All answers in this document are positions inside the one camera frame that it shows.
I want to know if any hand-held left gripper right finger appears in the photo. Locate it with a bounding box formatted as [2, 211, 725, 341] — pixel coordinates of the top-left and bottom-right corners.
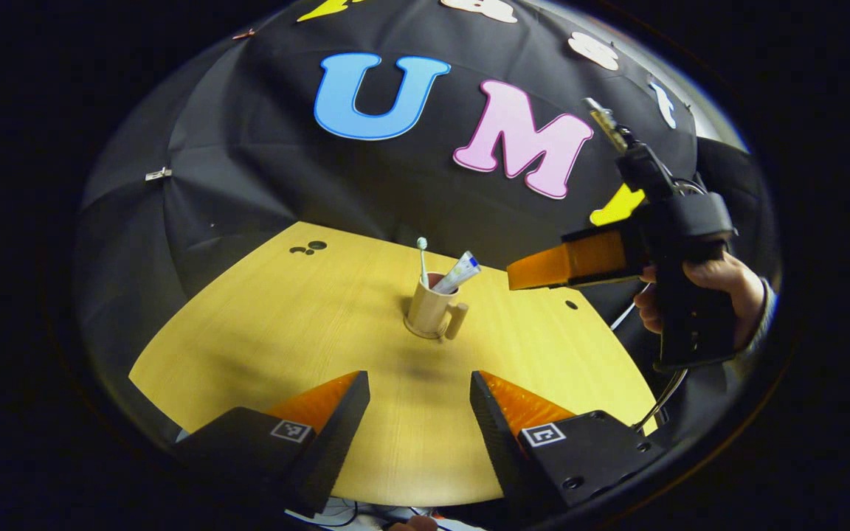
[469, 370, 666, 518]

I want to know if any beige cup with handle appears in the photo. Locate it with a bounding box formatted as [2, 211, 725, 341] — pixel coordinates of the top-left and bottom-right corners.
[404, 271, 469, 341]

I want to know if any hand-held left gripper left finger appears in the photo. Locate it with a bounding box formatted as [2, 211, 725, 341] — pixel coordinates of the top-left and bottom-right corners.
[174, 370, 371, 519]

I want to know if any black backdrop cloth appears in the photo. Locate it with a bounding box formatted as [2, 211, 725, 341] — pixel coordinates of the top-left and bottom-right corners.
[75, 0, 773, 414]

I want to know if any white toothpaste tube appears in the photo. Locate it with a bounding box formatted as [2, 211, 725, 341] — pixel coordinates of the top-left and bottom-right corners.
[432, 251, 482, 295]

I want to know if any grey cable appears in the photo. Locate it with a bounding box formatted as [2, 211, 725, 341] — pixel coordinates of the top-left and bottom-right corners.
[635, 369, 689, 432]

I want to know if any wooden desktop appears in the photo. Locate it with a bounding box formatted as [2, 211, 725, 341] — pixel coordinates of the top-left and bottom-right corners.
[128, 221, 658, 508]

